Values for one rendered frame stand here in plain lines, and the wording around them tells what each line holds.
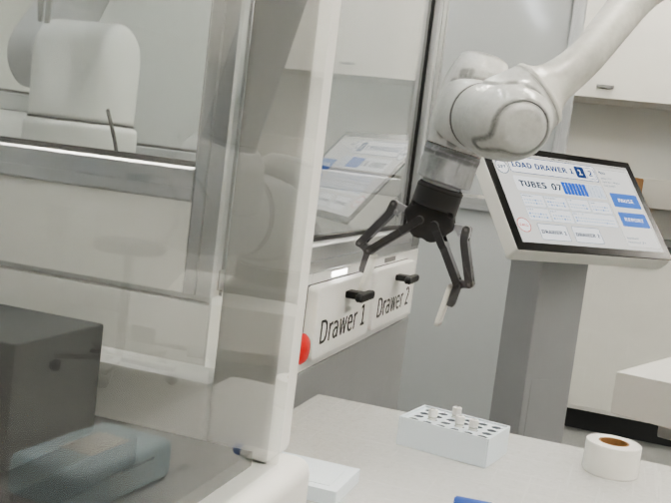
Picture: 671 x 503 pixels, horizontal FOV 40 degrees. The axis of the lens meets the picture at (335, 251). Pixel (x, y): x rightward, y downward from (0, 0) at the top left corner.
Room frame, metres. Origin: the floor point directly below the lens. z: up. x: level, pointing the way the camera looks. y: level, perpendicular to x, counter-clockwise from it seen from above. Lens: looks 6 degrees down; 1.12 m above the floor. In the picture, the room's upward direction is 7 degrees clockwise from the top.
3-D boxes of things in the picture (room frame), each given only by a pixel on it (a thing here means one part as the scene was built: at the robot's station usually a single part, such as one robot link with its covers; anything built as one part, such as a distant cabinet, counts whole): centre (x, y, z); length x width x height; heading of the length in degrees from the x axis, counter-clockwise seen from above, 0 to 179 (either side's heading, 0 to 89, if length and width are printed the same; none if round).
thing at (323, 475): (1.00, 0.02, 0.77); 0.13 x 0.09 x 0.02; 72
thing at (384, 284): (1.80, -0.12, 0.87); 0.29 x 0.02 x 0.11; 162
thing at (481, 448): (1.20, -0.18, 0.78); 0.12 x 0.08 x 0.04; 62
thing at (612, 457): (1.18, -0.39, 0.78); 0.07 x 0.07 x 0.04
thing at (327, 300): (1.50, -0.02, 0.87); 0.29 x 0.02 x 0.11; 162
